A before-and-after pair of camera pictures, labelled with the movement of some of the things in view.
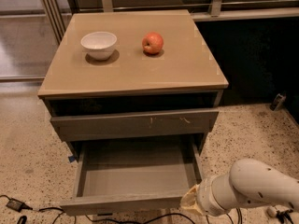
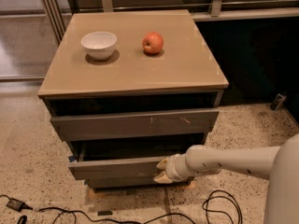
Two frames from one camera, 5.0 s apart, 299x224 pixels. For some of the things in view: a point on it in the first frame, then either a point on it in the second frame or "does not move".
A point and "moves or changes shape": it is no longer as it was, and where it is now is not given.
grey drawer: [133, 176] moves or changes shape
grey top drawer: [70, 128] does not move
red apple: [152, 42] does not move
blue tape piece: [71, 159] does not move
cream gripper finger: [189, 202] to [163, 178]
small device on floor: [277, 101] does not move
